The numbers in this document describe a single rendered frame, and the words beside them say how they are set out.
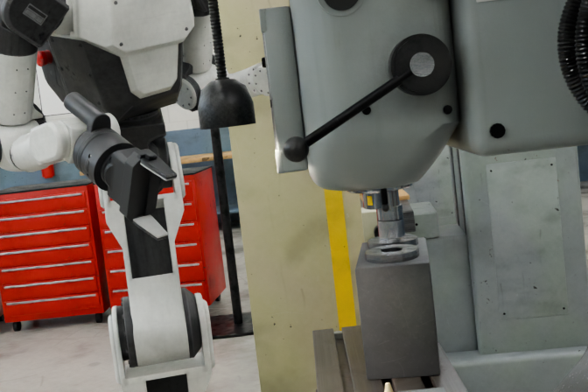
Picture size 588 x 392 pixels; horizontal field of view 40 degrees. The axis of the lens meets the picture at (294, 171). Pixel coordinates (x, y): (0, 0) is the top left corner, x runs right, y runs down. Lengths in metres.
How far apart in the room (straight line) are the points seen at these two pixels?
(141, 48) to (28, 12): 0.22
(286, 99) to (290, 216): 1.79
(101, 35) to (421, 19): 0.76
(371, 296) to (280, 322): 1.57
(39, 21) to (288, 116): 0.65
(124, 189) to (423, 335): 0.53
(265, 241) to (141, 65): 1.31
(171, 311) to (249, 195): 1.21
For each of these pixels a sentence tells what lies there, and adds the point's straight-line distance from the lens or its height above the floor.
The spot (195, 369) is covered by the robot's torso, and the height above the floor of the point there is 0.91.
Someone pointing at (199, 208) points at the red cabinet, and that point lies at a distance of 5.64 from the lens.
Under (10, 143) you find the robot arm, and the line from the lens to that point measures 1.63.
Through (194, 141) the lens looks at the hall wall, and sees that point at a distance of 10.14.
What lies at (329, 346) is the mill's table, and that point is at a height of 0.96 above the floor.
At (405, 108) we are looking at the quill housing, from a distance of 0.97.
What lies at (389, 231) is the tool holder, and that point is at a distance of 1.45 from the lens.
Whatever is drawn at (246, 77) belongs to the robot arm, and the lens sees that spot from 1.80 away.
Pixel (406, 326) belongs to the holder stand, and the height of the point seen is 1.05.
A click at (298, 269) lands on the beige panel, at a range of 2.84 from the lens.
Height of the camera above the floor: 1.43
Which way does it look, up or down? 5 degrees down
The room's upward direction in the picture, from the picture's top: 7 degrees counter-clockwise
